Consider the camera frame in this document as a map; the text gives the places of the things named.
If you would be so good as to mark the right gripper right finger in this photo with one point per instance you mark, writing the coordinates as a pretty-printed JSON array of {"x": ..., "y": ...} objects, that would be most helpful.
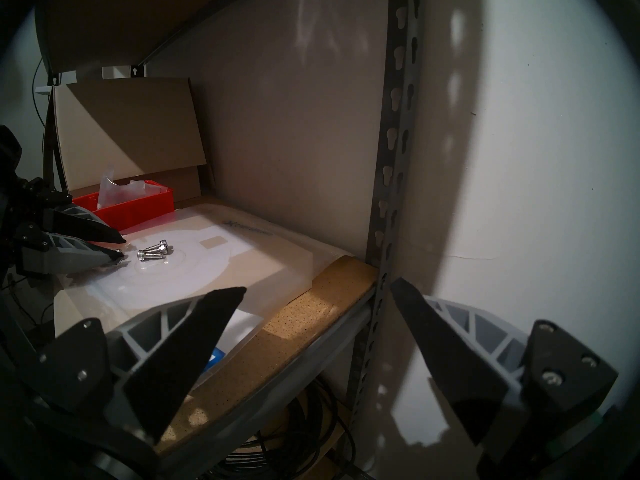
[{"x": 460, "y": 369}]

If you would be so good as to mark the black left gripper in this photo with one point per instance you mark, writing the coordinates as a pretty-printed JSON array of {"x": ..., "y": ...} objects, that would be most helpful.
[{"x": 20, "y": 204}]

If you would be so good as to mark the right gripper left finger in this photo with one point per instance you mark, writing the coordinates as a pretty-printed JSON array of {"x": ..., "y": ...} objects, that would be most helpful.
[{"x": 170, "y": 364}]

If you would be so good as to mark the silver socket head bolt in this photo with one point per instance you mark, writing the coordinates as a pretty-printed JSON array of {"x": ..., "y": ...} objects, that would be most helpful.
[
  {"x": 150, "y": 255},
  {"x": 160, "y": 246}
]

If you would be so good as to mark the grey metal rack shelf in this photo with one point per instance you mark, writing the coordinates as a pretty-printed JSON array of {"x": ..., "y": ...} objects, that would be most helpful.
[{"x": 395, "y": 134}]

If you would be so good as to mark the clear plastic bag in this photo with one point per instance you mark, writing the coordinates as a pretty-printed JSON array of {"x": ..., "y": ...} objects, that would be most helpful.
[{"x": 117, "y": 191}]

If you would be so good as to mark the red plastic bin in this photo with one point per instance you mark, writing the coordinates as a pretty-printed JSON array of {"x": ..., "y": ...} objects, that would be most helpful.
[{"x": 140, "y": 209}]

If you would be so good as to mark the open brown cardboard box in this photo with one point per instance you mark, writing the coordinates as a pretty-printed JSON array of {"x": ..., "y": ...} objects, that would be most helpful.
[{"x": 125, "y": 129}]

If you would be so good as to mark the flat beige wrapped box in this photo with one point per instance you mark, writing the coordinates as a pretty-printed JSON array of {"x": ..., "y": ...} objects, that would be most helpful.
[{"x": 250, "y": 264}]

